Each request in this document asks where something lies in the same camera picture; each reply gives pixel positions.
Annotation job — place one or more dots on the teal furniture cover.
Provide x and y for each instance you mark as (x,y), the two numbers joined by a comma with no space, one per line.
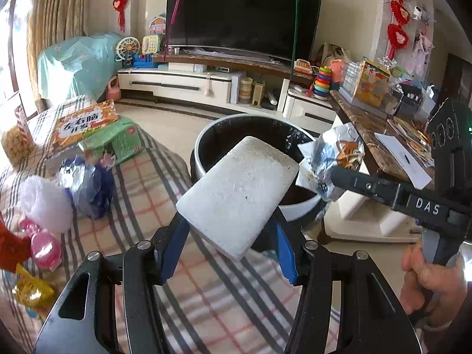
(77,66)

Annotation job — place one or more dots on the white trash can black liner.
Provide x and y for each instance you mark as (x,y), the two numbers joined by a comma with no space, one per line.
(221,132)

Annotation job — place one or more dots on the person's right forearm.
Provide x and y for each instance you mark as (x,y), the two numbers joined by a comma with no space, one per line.
(459,324)

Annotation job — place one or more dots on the toy telephone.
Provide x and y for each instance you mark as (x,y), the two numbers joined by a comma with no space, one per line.
(152,44)

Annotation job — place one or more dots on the silver snack wrapper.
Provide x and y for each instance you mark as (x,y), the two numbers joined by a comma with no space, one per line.
(332,151)

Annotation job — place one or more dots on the brown marble table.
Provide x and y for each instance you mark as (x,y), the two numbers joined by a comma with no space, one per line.
(365,129)

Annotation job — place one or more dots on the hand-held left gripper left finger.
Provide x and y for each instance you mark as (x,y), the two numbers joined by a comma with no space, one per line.
(173,245)

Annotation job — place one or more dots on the person's right hand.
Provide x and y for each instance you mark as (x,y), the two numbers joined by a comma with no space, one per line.
(435,291)

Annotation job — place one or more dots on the white security camera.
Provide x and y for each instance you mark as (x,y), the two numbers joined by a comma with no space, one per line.
(418,13)

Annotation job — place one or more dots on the pink plastic toy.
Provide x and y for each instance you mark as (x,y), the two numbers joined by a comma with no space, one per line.
(46,249)

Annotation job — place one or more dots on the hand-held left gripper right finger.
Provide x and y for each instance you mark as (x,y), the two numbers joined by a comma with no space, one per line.
(285,252)

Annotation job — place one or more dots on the yellow colourful box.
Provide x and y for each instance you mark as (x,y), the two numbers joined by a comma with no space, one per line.
(370,83)

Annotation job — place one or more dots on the clear plastic organiser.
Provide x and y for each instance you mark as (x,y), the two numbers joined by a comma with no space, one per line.
(350,79)

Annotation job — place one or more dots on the orange toy register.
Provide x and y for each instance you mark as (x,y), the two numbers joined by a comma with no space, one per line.
(302,69)

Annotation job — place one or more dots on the pink hanging spoon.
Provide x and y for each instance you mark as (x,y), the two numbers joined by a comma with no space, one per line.
(208,86)

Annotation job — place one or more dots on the blue toy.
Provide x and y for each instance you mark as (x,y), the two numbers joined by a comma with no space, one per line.
(142,61)

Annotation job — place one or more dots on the pink watering can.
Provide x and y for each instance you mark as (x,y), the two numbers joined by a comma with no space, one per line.
(114,89)

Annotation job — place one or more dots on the paper bag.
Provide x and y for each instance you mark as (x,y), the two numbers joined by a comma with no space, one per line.
(332,53)

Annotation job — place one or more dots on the blue silver foil bag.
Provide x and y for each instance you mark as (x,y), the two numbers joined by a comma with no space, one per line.
(90,188)

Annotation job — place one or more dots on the red heart garland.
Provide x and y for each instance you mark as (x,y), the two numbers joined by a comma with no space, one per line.
(398,33)

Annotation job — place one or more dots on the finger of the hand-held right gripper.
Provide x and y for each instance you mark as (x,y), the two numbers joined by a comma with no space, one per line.
(391,195)

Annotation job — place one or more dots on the yellow wrapper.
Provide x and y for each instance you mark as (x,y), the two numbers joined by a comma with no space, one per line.
(31,291)

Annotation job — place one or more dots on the wooden grater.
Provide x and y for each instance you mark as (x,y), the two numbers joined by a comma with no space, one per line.
(258,94)

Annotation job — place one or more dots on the red wrapper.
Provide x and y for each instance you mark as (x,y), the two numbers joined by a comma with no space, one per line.
(11,247)

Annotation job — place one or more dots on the ferris wheel toy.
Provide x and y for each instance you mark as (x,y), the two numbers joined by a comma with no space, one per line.
(128,48)

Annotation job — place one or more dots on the black curved television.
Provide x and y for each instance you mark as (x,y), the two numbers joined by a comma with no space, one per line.
(239,11)

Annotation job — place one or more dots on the clear snack bag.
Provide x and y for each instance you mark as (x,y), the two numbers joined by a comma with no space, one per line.
(16,143)

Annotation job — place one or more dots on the white paper sheet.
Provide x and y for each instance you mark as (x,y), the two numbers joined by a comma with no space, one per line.
(403,158)

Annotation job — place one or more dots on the beige curtain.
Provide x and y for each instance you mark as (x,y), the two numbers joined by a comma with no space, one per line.
(55,18)

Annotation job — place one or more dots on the white foam block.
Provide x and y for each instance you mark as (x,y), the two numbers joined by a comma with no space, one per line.
(236,191)

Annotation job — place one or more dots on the white foam net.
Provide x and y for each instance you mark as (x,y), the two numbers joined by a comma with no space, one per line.
(46,204)

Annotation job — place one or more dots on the bamboo container stack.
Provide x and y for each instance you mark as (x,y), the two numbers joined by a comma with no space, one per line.
(245,90)

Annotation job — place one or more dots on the white tv cabinet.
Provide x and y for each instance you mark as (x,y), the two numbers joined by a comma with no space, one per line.
(177,83)

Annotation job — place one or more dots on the orange children's book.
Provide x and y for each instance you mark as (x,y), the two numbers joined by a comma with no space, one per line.
(83,125)

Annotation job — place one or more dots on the toy house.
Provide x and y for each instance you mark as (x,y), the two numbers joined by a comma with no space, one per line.
(158,25)

